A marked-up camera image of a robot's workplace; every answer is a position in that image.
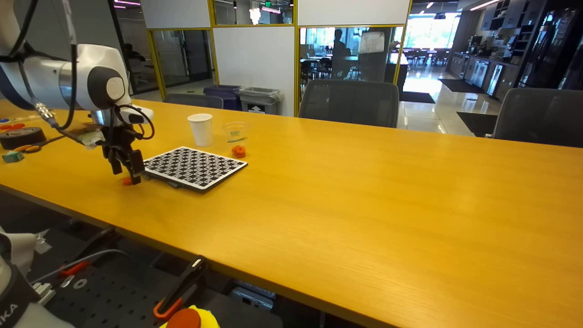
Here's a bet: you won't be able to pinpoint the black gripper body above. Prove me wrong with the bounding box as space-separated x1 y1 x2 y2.
100 125 142 163

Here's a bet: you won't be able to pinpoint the white paper cup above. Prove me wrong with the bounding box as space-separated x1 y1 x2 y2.
186 110 215 147

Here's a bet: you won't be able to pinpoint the black white checker marker board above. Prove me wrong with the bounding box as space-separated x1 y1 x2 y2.
142 143 250 192

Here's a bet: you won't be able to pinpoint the low grey bin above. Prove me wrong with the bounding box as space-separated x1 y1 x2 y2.
164 88 215 109

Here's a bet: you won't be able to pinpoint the black tape roll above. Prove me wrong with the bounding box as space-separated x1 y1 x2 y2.
0 125 47 150

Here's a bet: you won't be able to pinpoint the dark blue waste bin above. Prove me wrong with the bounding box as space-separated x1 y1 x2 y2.
200 83 244 110

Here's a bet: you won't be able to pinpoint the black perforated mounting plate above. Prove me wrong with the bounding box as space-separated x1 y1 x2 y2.
42 252 288 328

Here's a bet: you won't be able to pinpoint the grey waste bin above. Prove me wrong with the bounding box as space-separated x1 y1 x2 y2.
239 85 284 116

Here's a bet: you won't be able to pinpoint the white partition panel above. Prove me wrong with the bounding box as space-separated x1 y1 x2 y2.
211 25 297 116
295 0 414 27
140 0 213 30

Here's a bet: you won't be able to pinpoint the yellow red emergency stop button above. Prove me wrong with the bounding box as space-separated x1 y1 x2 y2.
159 304 222 328

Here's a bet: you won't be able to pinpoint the blue box under table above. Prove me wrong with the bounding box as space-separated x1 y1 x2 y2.
228 283 279 311

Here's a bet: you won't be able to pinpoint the grey mesh office chair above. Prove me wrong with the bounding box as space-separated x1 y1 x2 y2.
299 78 401 129
492 85 583 149

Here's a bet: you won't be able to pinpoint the dark floor mat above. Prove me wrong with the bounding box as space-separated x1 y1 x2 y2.
457 109 501 136
399 88 437 103

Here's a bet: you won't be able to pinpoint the black looped cable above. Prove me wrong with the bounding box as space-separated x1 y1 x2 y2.
115 103 157 141

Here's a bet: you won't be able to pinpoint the black cable with connector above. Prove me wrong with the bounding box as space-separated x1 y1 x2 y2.
0 0 80 132

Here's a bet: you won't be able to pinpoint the orange handled scissors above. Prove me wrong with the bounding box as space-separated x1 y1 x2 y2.
16 132 67 154

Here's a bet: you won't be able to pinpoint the grey cable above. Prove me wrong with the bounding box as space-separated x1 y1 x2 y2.
31 245 126 285

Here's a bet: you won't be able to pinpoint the red handled black clamp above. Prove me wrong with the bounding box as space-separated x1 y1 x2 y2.
151 256 206 324

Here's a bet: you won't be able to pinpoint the glass pane yellow frame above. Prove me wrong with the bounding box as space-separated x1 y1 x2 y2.
299 25 408 87

